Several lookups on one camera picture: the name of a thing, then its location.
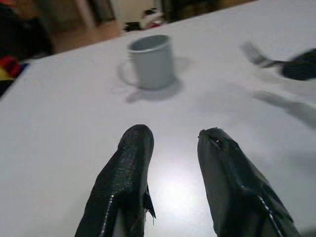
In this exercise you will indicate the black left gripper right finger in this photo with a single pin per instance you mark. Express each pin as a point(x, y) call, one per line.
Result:
point(234, 187)

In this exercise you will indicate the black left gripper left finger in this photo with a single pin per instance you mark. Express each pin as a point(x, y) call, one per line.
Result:
point(123, 177)

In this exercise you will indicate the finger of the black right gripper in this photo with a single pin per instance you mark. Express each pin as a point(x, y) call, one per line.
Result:
point(301, 65)

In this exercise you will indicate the silver metal fork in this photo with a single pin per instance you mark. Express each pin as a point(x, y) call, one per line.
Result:
point(256, 55)

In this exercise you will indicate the grey mug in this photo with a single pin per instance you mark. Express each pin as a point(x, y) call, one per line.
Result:
point(153, 64)

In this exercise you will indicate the red bag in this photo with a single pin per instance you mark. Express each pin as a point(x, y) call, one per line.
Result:
point(12, 65)

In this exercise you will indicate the yellow cloth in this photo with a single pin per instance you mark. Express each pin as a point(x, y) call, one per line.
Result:
point(3, 73)

